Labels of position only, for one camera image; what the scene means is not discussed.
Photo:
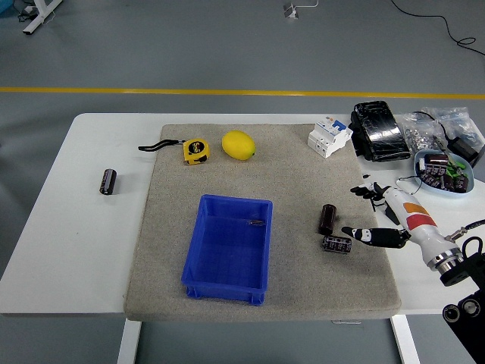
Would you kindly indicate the yellow lemon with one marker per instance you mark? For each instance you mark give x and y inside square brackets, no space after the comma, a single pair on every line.
[238,145]

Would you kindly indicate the black power adapter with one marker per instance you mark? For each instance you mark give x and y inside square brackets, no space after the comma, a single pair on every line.
[464,149]

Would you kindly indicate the white table leg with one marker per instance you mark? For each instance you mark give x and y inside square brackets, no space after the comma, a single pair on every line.
[129,341]
[405,341]

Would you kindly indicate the blue plastic box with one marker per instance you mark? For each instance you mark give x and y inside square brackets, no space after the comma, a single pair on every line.
[223,280]

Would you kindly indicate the small dark screw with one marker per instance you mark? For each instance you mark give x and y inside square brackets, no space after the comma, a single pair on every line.
[256,222]

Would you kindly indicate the clear bag of screws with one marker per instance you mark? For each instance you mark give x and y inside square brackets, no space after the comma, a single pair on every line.
[460,123]

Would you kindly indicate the white stand base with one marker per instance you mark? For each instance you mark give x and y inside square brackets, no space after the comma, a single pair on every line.
[36,22]

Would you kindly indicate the black wrapped pack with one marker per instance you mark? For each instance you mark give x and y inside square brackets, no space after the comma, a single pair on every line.
[380,132]

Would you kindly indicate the silver floor socket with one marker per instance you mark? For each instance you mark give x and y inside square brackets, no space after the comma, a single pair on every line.
[291,11]

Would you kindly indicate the light blue bowl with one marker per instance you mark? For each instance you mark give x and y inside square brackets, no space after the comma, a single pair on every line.
[417,158]

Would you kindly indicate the clear bag of washers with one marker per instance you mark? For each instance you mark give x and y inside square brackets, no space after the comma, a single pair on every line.
[417,136]

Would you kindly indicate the grey-brown mat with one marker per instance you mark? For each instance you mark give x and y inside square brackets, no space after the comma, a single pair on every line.
[303,182]

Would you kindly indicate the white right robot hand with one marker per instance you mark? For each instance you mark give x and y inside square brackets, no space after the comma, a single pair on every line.
[415,218]

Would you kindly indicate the white circuit breaker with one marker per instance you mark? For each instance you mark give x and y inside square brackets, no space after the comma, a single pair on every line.
[329,132]

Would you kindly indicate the yellow tape measure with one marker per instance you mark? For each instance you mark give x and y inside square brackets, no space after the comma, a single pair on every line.
[197,151]

